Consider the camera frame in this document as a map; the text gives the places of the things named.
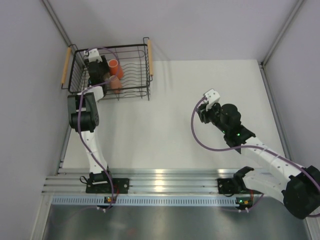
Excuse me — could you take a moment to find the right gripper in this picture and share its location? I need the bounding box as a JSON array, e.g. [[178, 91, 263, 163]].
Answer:
[[196, 101, 229, 135]]

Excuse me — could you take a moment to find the dark brown mug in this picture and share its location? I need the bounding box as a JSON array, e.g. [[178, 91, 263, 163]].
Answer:
[[103, 73, 111, 81]]

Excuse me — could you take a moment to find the orange mug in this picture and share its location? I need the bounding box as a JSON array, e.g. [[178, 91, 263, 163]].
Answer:
[[108, 59, 124, 79]]

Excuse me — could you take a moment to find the pink printed mug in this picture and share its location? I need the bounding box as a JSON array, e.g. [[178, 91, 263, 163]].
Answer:
[[109, 75, 123, 94]]

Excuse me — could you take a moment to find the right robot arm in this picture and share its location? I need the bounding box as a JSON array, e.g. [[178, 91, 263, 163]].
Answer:
[[190, 99, 320, 220]]

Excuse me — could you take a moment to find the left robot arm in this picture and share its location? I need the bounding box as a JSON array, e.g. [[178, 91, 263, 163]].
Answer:
[[67, 56, 114, 193]]

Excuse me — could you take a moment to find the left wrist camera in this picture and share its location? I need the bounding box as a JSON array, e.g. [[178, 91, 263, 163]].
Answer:
[[83, 48, 102, 63]]

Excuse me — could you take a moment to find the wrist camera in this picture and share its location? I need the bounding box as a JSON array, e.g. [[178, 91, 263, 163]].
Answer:
[[203, 88, 221, 111], [83, 48, 102, 63]]

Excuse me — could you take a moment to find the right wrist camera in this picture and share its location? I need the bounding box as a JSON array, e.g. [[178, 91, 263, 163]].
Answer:
[[203, 88, 221, 111]]

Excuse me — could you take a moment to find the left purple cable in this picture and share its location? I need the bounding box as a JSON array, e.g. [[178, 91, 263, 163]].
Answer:
[[76, 46, 120, 210]]

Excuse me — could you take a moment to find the purple cable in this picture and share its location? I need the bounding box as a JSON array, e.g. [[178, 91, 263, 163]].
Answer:
[[191, 97, 320, 218], [76, 46, 120, 210]]

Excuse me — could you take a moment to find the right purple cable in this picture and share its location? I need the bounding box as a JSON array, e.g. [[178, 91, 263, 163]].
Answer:
[[191, 97, 320, 218]]

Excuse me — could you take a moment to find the left wooden rack handle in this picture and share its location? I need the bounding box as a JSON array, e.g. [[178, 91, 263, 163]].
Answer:
[[61, 46, 72, 87]]

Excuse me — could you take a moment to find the wooden rack handle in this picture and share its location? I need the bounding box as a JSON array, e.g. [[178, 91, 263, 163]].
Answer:
[[61, 46, 72, 87], [147, 39, 154, 77]]

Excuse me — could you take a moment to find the black wire dish rack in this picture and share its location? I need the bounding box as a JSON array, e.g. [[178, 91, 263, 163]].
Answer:
[[67, 37, 153, 100]]

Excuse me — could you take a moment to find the right wooden rack handle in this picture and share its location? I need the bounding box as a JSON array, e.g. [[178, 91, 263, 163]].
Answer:
[[147, 39, 154, 77]]

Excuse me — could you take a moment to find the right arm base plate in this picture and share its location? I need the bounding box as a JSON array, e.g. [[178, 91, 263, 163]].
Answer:
[[217, 178, 261, 197]]

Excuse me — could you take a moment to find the left aluminium frame post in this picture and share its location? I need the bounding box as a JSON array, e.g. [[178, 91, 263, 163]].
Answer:
[[40, 0, 75, 52]]

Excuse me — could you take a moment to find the aluminium frame post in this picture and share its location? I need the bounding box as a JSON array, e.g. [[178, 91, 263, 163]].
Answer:
[[40, 0, 75, 52], [259, 0, 307, 69]]

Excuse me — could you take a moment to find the aluminium mounting rail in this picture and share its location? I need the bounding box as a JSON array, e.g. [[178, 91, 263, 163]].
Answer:
[[41, 168, 238, 196]]

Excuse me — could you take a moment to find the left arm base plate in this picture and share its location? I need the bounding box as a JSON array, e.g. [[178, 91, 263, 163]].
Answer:
[[85, 178, 130, 194]]

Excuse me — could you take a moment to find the perforated cable duct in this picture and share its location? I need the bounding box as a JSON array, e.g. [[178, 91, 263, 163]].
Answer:
[[51, 195, 239, 207]]

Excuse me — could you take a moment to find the right aluminium frame post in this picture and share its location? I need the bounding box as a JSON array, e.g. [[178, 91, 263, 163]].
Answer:
[[259, 0, 307, 69]]

